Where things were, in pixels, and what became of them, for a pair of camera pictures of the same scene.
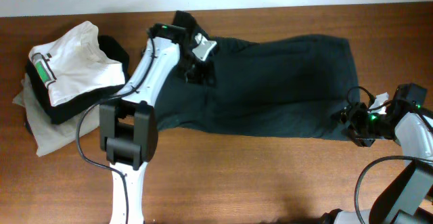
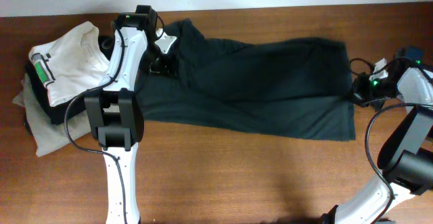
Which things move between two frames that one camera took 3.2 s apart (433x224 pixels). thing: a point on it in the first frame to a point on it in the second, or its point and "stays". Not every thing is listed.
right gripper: (354, 123) to (362, 86)
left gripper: (195, 71) to (162, 68)
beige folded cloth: (47, 136) stays
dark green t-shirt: (295, 86) stays
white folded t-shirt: (74, 65) stays
